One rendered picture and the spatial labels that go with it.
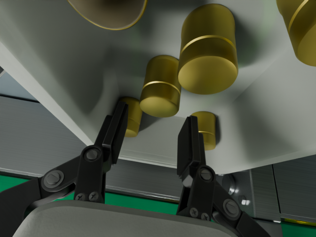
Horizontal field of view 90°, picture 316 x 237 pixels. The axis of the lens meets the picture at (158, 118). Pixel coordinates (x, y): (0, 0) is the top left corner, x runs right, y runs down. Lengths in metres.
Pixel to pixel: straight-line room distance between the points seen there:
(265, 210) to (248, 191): 0.02
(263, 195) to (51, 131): 0.33
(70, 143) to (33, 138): 0.06
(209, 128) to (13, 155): 0.30
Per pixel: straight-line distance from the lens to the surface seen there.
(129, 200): 0.30
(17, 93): 0.39
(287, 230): 0.27
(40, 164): 0.32
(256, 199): 0.22
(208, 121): 0.21
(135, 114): 0.20
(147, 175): 0.28
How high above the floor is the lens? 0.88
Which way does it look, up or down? 26 degrees down
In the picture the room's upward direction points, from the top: 171 degrees counter-clockwise
